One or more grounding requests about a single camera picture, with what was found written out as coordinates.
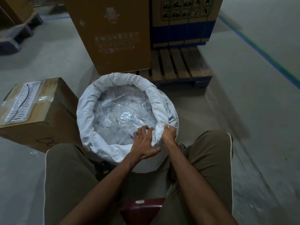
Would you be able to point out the clear plastic inner bag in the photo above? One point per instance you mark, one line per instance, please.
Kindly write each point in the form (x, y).
(122, 112)

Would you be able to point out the tall cardboard box blue band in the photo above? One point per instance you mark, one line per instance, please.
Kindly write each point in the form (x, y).
(182, 32)

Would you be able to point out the tall plain cardboard box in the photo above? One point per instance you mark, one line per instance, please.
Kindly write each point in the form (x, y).
(112, 56)

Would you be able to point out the low slatted pallet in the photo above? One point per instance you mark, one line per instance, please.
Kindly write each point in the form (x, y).
(44, 3)

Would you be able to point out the large white woven sack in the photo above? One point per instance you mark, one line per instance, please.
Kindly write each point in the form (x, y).
(86, 119)

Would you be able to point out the clear plastic tray wavy pattern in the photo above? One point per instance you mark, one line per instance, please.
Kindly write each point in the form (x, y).
(36, 87)

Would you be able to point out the small cardboard box with handwriting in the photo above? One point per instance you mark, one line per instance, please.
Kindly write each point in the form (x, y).
(56, 119)

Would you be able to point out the person's right forearm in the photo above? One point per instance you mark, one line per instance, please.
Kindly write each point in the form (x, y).
(196, 187)

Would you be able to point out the dark sandal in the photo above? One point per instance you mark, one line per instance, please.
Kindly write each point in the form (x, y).
(181, 146)

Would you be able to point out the person's left hand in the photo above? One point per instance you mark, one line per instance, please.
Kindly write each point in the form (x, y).
(144, 144)

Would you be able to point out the black cable tie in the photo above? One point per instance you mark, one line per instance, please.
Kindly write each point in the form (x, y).
(25, 98)

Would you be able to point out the person's left forearm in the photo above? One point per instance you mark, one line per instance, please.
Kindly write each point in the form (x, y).
(100, 192)

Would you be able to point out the person's right hand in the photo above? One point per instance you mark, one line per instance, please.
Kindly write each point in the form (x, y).
(169, 134)

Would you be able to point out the dark wooden pallet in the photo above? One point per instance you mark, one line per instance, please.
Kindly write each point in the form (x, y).
(18, 37)

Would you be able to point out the dark red stool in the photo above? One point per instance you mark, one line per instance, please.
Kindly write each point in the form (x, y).
(140, 212)

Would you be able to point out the clear plastic scrap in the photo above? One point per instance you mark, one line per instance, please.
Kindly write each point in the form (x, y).
(34, 153)

